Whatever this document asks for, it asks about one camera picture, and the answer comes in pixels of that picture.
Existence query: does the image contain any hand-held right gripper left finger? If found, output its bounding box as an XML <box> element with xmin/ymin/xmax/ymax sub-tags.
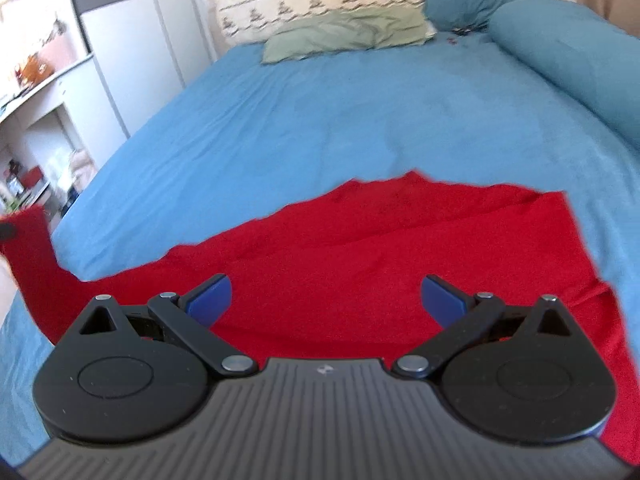
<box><xmin>68</xmin><ymin>273</ymin><xmax>259</xmax><ymax>376</ymax></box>

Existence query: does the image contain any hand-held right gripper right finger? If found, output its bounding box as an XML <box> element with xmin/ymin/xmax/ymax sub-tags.
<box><xmin>392</xmin><ymin>274</ymin><xmax>576</xmax><ymax>379</ymax></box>

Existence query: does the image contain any red garment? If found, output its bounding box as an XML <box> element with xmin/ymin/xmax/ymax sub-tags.
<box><xmin>0</xmin><ymin>170</ymin><xmax>628</xmax><ymax>462</ymax></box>

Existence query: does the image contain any white shelf unit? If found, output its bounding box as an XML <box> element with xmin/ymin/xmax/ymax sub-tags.
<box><xmin>0</xmin><ymin>0</ymin><xmax>101</xmax><ymax>221</ymax></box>

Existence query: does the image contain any blue bed sheet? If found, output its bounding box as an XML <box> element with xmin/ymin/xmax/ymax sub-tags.
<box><xmin>0</xmin><ymin>28</ymin><xmax>640</xmax><ymax>466</ymax></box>

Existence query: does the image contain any white wardrobe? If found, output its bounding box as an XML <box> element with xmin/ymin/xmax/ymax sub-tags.
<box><xmin>64</xmin><ymin>0</ymin><xmax>213</xmax><ymax>141</ymax></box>

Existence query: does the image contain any rolled blue blanket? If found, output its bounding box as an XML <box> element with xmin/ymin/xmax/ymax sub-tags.
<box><xmin>487</xmin><ymin>0</ymin><xmax>640</xmax><ymax>142</ymax></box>

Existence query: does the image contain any green pillow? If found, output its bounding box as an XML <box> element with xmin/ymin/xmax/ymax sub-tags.
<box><xmin>261</xmin><ymin>7</ymin><xmax>437</xmax><ymax>65</ymax></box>

